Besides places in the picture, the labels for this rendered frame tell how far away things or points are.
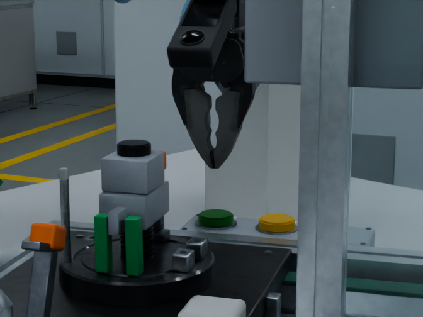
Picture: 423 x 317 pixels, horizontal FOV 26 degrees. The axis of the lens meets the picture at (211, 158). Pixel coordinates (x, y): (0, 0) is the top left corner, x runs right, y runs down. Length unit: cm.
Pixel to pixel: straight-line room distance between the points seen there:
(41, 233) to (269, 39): 21
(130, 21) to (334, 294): 360
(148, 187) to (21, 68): 680
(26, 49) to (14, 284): 682
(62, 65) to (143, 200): 835
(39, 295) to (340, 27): 27
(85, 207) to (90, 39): 746
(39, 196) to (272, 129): 47
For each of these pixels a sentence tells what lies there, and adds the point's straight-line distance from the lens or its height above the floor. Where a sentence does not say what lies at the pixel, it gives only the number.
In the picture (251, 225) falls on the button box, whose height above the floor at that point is 96.
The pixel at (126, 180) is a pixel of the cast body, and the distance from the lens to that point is 79.
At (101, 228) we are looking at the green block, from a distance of 78.
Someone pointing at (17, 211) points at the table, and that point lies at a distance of 149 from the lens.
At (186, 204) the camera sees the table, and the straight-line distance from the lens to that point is 150.
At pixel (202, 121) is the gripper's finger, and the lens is 100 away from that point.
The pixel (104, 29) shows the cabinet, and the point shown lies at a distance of 884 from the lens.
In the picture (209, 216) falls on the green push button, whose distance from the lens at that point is 102.
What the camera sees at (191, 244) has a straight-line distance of 82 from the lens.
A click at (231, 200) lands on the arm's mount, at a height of 90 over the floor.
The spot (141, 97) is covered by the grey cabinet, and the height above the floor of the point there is 62.
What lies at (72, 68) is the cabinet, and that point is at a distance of 906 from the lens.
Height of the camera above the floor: 126
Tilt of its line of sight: 13 degrees down
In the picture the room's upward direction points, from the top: straight up
